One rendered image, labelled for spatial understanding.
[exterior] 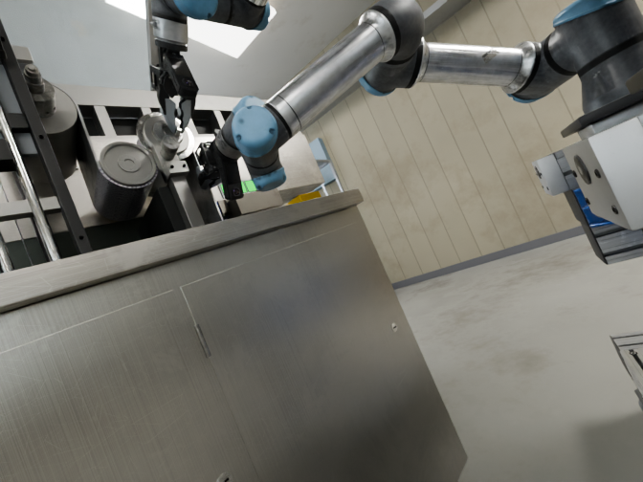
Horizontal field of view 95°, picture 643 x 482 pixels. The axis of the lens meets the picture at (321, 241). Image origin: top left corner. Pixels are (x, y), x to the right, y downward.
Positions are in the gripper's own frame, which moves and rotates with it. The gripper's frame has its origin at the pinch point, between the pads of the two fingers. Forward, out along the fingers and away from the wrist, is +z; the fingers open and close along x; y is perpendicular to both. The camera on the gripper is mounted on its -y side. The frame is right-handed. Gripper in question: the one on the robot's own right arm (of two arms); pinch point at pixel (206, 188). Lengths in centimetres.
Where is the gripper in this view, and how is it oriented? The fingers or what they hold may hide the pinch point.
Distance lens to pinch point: 95.9
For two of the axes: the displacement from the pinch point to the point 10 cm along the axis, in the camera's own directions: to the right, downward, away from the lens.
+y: -4.0, -9.2, 0.4
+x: -6.8, 2.7, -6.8
